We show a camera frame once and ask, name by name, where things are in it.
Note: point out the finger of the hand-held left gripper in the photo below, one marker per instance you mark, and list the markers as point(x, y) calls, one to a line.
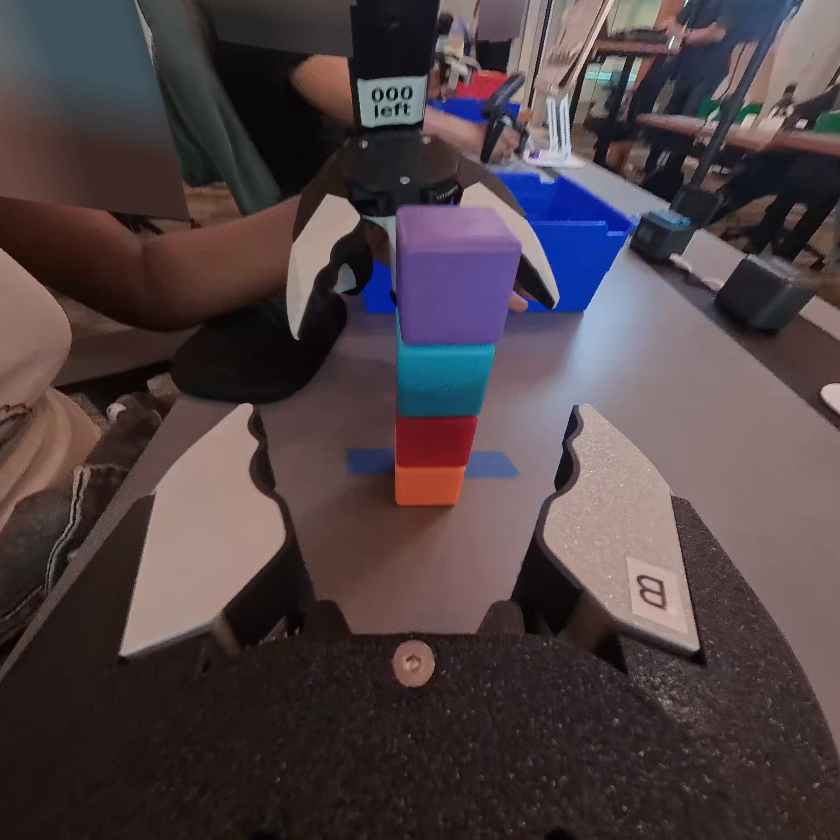
point(315, 256)
point(519, 243)

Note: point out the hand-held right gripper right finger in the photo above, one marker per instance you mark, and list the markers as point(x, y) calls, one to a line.
point(624, 525)

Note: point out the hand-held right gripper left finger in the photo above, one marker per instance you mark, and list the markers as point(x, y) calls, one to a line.
point(204, 538)

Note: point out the blue plastic bin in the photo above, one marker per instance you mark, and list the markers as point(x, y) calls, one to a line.
point(466, 112)
point(578, 243)

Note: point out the purple foam cube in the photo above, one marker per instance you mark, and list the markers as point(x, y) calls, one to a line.
point(457, 269)

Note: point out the teal foam cube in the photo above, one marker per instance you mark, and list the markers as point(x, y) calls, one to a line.
point(446, 374)

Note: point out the orange foam cube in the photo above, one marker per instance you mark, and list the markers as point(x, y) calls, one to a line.
point(431, 486)

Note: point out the red foam cube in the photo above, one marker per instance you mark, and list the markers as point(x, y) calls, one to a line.
point(436, 440)

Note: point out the person's left forearm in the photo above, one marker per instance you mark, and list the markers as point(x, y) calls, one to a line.
point(158, 269)

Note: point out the black textured armrest pad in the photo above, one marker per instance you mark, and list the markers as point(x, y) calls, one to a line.
point(250, 355)

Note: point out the black power unit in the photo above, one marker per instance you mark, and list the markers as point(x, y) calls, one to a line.
point(764, 292)
point(660, 236)

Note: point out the white sign stand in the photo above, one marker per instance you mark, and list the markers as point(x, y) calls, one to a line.
point(567, 79)

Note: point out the blue tape strip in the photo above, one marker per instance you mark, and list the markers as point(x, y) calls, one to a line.
point(368, 462)

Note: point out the brown office desk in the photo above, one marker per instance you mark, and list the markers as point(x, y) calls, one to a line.
point(735, 131)

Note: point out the white stand base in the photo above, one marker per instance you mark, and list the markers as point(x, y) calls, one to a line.
point(832, 397)

